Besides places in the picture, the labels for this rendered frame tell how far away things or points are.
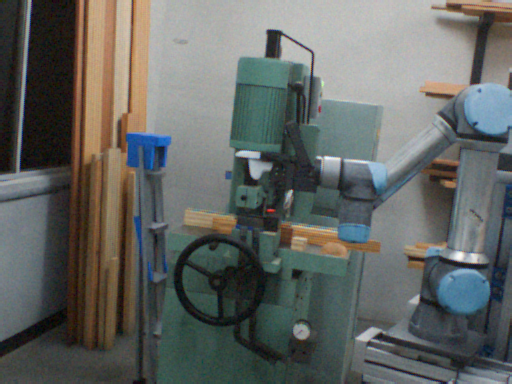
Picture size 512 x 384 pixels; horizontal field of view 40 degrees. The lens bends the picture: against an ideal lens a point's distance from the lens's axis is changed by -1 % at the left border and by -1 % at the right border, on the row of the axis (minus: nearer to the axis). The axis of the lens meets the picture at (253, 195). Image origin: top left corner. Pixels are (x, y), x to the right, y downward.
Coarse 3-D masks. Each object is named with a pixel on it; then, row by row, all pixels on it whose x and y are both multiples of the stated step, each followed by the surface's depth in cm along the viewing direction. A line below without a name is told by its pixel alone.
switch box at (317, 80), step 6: (306, 78) 266; (318, 78) 265; (306, 84) 266; (318, 84) 265; (306, 90) 266; (312, 90) 266; (318, 90) 265; (306, 96) 266; (312, 96) 266; (318, 96) 266; (306, 102) 267; (312, 102) 266; (318, 102) 268; (306, 108) 267; (312, 108) 266; (300, 114) 268; (306, 114) 267; (312, 114) 267; (318, 114) 274
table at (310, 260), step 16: (176, 240) 236; (192, 240) 235; (224, 256) 224; (288, 256) 230; (304, 256) 229; (320, 256) 228; (336, 256) 227; (272, 272) 222; (320, 272) 228; (336, 272) 227
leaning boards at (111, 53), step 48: (96, 0) 356; (144, 0) 417; (96, 48) 360; (144, 48) 423; (96, 96) 365; (144, 96) 429; (96, 144) 370; (96, 192) 354; (96, 240) 359; (96, 288) 365; (96, 336) 370
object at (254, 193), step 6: (240, 186) 243; (246, 186) 244; (252, 186) 246; (258, 186) 248; (240, 192) 242; (246, 192) 242; (252, 192) 242; (258, 192) 243; (240, 198) 243; (252, 198) 242; (258, 198) 246; (240, 204) 243; (246, 204) 242; (252, 204) 242; (258, 204) 248
